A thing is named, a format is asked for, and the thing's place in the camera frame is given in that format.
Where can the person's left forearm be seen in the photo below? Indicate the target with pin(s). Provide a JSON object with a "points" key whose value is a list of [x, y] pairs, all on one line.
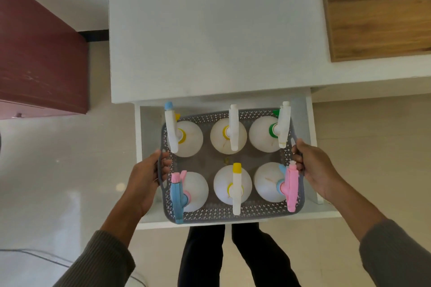
{"points": [[114, 229]]}

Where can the white cabinet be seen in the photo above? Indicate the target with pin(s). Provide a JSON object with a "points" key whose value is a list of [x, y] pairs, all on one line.
{"points": [[208, 27]]}

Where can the maroon wooden cabinet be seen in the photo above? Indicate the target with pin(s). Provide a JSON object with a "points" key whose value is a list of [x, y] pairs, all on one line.
{"points": [[37, 54]]}

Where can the grey perforated plastic basket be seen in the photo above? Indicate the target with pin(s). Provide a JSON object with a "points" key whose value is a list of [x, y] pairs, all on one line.
{"points": [[208, 159]]}

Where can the person's right thumb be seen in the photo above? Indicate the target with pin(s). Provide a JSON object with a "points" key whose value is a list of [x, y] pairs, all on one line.
{"points": [[298, 147]]}

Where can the white spray bottle pink sprayer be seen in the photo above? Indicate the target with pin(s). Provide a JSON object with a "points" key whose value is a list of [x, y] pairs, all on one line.
{"points": [[267, 182]]}

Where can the white spray bottle all-white sprayer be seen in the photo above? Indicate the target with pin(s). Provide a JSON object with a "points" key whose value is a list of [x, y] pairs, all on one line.
{"points": [[219, 135]]}

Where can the person's left thumb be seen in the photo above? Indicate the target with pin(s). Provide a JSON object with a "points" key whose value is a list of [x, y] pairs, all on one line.
{"points": [[159, 155]]}

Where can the white spray bottle blue sprayer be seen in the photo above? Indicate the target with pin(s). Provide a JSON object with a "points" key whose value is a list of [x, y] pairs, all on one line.
{"points": [[197, 191]]}

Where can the person's right hand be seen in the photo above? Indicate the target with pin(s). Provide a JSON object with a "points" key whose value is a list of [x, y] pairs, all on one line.
{"points": [[316, 169]]}

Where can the white spray bottle yellow nozzle tip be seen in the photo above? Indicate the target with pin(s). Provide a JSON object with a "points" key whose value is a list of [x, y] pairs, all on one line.
{"points": [[220, 184]]}

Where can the white spray bottle green collar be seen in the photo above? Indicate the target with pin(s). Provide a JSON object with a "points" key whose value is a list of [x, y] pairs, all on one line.
{"points": [[261, 133]]}

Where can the person's left hand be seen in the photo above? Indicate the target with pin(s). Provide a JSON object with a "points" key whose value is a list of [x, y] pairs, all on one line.
{"points": [[144, 182]]}

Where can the white open drawer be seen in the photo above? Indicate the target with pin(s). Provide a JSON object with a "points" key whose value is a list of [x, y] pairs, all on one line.
{"points": [[148, 128]]}

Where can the person's left leg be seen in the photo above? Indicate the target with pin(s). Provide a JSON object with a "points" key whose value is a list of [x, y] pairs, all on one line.
{"points": [[202, 256]]}

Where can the person's leg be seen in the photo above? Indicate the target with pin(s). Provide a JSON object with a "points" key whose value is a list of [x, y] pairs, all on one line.
{"points": [[202, 256], [266, 256]]}

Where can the white spray bottle blue nozzle tip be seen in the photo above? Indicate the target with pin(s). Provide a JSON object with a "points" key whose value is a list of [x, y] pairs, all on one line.
{"points": [[190, 138]]}

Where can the person's right forearm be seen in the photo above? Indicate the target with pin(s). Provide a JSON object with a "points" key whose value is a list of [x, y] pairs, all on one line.
{"points": [[363, 226]]}

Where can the person's right leg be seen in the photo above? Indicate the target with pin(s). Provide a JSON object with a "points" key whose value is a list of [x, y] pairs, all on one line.
{"points": [[266, 256]]}

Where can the brown wooden table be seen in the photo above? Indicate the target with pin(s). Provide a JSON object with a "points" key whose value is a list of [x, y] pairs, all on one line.
{"points": [[377, 17]]}

